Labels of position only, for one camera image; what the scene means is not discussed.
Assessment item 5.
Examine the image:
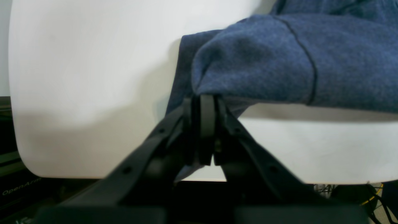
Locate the dark blue T-shirt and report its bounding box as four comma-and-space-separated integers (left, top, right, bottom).
166, 0, 397, 184

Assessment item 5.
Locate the yellow cable on floor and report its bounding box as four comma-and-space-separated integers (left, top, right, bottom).
359, 183, 384, 206

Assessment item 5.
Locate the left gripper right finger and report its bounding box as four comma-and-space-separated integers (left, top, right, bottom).
199, 95, 328, 205

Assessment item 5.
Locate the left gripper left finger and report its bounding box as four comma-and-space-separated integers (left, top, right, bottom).
59, 96, 195, 207

